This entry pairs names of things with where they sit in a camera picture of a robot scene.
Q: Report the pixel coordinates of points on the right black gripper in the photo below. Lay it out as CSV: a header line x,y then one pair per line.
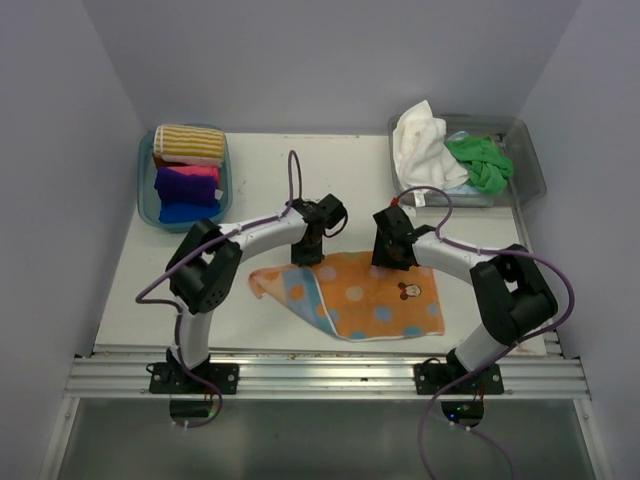
x,y
380,258

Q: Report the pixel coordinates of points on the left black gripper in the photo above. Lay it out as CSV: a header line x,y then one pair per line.
x,y
313,257

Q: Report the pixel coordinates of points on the orange patterned towel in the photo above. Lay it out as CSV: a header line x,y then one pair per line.
x,y
348,298

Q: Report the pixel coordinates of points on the purple towel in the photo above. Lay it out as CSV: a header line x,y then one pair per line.
x,y
175,186

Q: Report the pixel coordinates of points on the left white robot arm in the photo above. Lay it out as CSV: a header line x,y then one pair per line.
x,y
202,272

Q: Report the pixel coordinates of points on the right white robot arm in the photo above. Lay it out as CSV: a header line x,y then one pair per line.
x,y
511,294

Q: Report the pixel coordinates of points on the white towel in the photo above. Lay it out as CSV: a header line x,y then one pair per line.
x,y
420,156

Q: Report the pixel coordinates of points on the green towel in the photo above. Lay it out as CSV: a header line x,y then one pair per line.
x,y
489,169

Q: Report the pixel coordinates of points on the pink rolled towel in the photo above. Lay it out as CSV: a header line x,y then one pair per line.
x,y
198,170

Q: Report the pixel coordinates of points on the blue rolled towel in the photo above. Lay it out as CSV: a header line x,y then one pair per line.
x,y
175,213

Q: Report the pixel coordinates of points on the clear grey plastic bin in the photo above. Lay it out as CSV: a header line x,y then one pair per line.
x,y
512,136

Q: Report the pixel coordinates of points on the yellow striped rolled towel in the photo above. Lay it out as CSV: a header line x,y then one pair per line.
x,y
191,145

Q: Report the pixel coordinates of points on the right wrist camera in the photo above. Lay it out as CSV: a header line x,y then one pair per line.
x,y
407,209

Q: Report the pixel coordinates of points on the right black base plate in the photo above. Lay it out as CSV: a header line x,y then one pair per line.
x,y
430,377

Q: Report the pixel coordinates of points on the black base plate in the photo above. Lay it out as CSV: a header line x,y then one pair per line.
x,y
430,377
170,379

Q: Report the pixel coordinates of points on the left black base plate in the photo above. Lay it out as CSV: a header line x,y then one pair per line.
x,y
170,379

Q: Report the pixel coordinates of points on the aluminium mounting rail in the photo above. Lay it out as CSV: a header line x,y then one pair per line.
x,y
301,363

